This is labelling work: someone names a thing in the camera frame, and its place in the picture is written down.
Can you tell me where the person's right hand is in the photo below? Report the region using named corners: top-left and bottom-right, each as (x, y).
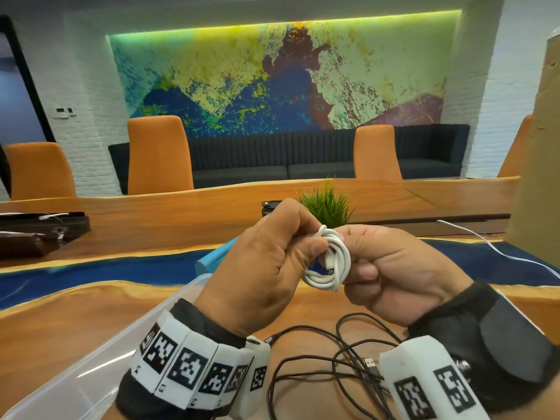
top-left (323, 224), bottom-right (475, 327)

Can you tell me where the person's left hand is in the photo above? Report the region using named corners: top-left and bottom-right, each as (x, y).
top-left (194, 198), bottom-right (329, 338)

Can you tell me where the pile of cables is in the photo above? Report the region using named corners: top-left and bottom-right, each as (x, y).
top-left (262, 312), bottom-right (403, 420)

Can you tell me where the clear plastic organizer box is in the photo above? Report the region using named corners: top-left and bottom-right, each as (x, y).
top-left (0, 273), bottom-right (213, 420)

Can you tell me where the green potted plant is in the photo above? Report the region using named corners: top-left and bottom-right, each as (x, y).
top-left (297, 178), bottom-right (356, 229)

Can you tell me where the black right wristband with marker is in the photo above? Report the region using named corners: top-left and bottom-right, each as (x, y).
top-left (407, 280), bottom-right (560, 414)

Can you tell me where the black sofa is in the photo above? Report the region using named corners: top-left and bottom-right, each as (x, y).
top-left (108, 123), bottom-right (471, 195)

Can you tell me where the tall orange chair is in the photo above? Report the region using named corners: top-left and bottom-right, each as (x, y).
top-left (127, 115), bottom-right (195, 196)

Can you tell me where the brown cardboard sheet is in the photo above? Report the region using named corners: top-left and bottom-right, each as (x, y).
top-left (505, 34), bottom-right (560, 267)

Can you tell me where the black left wristband with markers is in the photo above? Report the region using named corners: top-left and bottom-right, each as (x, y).
top-left (115, 298), bottom-right (254, 420)

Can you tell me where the dark brown leather case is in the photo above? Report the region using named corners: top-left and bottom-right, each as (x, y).
top-left (0, 212), bottom-right (92, 258)

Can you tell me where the long thin white cable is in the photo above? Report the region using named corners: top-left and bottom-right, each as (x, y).
top-left (437, 219), bottom-right (560, 278)

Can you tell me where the colourful abstract wall painting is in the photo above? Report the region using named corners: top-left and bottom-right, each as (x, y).
top-left (107, 9), bottom-right (463, 138)

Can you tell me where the black door frame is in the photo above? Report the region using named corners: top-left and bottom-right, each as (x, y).
top-left (0, 15), bottom-right (57, 197)

